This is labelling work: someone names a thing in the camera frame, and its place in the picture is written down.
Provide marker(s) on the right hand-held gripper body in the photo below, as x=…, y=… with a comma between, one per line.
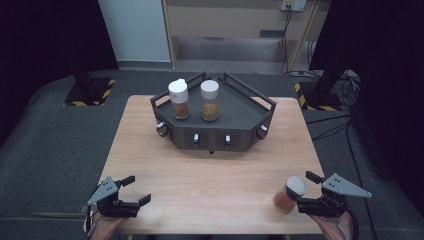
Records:
x=333, y=196

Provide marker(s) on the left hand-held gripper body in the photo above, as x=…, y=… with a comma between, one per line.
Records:
x=111, y=201

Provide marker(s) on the orange spice jar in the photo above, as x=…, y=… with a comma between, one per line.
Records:
x=283, y=201

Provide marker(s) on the brown spice jar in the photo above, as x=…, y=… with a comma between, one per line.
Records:
x=180, y=96

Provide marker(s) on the black corner rack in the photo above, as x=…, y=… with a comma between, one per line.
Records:
x=233, y=110

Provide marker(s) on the tan spice jar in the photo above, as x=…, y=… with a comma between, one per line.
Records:
x=210, y=100

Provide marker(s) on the person's left hand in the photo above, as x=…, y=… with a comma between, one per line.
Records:
x=105, y=228

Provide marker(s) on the person's right hand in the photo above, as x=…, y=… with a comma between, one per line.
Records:
x=333, y=226

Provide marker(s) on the black stand, striped base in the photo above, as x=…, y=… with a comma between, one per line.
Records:
x=321, y=98
x=88, y=91

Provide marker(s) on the black curtain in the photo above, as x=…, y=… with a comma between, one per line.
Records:
x=40, y=43
x=390, y=66

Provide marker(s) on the white panel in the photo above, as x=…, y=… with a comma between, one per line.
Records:
x=135, y=30

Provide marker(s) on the wooden cabinet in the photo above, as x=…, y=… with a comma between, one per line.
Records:
x=233, y=20

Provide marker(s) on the white wall socket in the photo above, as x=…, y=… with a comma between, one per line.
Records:
x=293, y=4

